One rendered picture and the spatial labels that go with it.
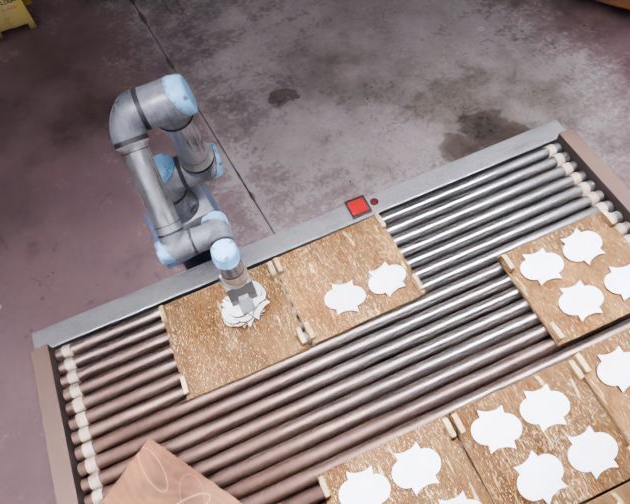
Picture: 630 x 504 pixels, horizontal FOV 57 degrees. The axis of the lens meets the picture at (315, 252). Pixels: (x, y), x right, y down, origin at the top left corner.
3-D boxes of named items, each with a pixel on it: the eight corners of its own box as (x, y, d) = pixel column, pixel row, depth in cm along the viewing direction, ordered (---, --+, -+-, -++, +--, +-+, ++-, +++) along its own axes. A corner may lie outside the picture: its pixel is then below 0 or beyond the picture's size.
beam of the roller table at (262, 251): (39, 339, 204) (31, 333, 199) (552, 129, 231) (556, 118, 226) (43, 360, 200) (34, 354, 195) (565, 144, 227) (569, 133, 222)
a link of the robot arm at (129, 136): (87, 102, 151) (162, 271, 164) (127, 87, 152) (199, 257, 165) (96, 103, 162) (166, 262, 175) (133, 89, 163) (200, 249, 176)
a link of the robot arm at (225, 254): (232, 231, 163) (240, 255, 158) (240, 251, 172) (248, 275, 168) (205, 241, 162) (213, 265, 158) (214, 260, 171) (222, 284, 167)
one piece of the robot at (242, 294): (226, 301, 166) (238, 324, 180) (255, 289, 168) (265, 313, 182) (214, 268, 172) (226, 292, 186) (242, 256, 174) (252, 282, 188)
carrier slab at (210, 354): (160, 308, 199) (158, 306, 197) (272, 263, 204) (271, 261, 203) (188, 401, 181) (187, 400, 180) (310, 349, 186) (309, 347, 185)
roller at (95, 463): (82, 464, 179) (75, 461, 175) (621, 225, 204) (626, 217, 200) (85, 479, 177) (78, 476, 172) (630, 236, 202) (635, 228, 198)
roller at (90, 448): (79, 448, 181) (72, 445, 177) (611, 214, 207) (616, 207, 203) (82, 464, 179) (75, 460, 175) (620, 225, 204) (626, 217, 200)
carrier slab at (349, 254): (272, 261, 204) (271, 259, 203) (377, 216, 210) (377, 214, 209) (313, 346, 187) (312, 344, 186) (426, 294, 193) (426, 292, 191)
